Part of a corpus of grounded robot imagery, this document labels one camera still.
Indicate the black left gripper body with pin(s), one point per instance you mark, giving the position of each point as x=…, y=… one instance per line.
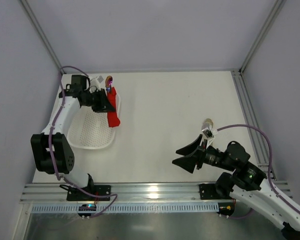
x=98, y=100

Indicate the red paper napkin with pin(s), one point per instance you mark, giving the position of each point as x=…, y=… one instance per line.
x=112, y=116

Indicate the beige oblong utensil tray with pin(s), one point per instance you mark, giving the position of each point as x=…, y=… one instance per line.
x=207, y=123

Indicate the left black connector box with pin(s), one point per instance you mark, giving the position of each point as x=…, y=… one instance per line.
x=85, y=211

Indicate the aluminium right side rail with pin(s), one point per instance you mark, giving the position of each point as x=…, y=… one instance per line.
x=259, y=144

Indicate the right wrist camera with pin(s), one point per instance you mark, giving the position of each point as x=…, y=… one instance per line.
x=209, y=135

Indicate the white perforated plastic basket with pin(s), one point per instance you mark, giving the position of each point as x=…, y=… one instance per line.
x=90, y=130

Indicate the right aluminium frame post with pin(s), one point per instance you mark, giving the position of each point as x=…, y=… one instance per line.
x=263, y=32

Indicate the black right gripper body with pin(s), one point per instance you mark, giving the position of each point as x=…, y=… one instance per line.
x=200, y=157

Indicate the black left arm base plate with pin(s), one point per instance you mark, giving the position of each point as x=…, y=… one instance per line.
x=76, y=195

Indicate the right black connector box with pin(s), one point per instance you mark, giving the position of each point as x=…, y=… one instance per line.
x=225, y=209

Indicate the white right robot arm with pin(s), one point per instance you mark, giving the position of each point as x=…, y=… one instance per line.
x=243, y=181

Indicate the black connector box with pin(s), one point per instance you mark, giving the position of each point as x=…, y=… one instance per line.
x=85, y=211
x=225, y=209

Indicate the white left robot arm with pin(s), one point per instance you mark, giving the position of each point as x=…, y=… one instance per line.
x=51, y=150

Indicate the white slotted cable duct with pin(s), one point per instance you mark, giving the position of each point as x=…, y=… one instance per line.
x=159, y=207

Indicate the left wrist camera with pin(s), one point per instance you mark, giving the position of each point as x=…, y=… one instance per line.
x=96, y=82

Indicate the iridescent rainbow spoon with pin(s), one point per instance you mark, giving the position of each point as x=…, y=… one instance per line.
x=109, y=81

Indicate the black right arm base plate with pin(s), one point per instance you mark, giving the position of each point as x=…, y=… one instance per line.
x=215, y=191

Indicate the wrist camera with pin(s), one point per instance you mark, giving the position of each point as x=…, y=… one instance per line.
x=209, y=135
x=96, y=82

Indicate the aluminium frame post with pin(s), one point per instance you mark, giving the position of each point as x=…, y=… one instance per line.
x=263, y=32
x=25, y=4

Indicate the aluminium front rail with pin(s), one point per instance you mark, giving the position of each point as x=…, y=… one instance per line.
x=127, y=192

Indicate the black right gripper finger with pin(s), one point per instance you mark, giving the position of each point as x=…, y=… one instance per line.
x=188, y=149
x=189, y=161

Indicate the aluminium rail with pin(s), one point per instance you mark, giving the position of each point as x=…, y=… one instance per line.
x=127, y=192
x=259, y=144

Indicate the left aluminium frame post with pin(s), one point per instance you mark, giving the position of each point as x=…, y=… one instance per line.
x=25, y=4

